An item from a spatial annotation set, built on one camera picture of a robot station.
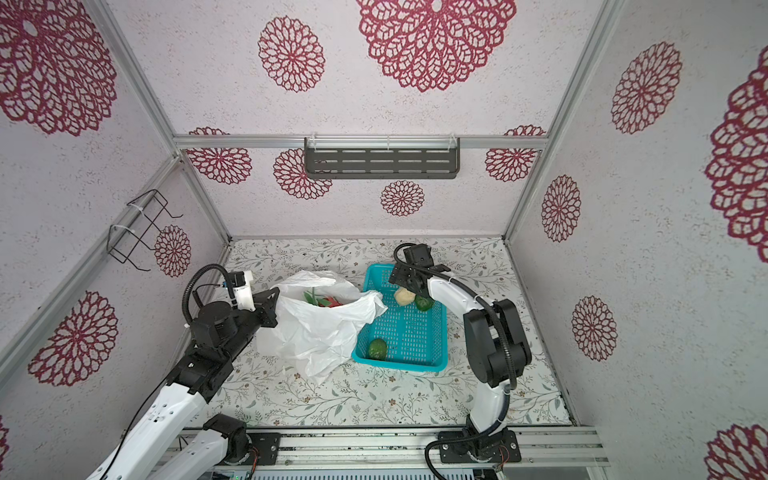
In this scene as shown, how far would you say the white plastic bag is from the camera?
733 mm

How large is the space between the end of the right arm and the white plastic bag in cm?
11

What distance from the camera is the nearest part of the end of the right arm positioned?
697 millimetres
